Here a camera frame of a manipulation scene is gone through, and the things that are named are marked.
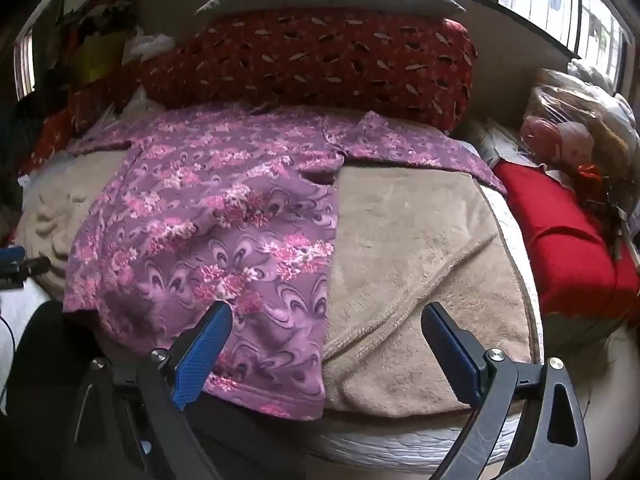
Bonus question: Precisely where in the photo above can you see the red patterned pillow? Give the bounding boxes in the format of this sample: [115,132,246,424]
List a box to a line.
[20,10,478,176]

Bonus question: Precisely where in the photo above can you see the red cushion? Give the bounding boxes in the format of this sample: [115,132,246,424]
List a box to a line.
[492,160,640,316]

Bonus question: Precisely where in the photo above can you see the pile of clothes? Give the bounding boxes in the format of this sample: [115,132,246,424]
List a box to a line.
[55,0,146,83]

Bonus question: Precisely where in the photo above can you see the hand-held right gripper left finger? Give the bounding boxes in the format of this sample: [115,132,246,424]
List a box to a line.
[65,301,236,480]

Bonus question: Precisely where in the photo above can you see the purple floral garment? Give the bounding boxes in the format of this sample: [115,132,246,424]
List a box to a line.
[62,102,507,421]

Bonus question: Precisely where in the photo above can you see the beige fleece blanket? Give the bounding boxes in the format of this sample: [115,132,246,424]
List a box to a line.
[15,150,543,413]

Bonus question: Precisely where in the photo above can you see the white plastic bag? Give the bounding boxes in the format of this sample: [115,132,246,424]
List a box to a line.
[122,30,176,64]

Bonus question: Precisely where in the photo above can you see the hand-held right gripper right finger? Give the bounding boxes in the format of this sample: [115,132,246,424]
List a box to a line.
[421,302,592,480]

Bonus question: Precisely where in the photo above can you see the clear plastic bag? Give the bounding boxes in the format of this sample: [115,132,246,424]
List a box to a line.
[520,67,640,201]

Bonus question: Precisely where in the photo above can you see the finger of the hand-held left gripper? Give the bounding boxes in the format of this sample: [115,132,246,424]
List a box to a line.
[0,246,52,290]

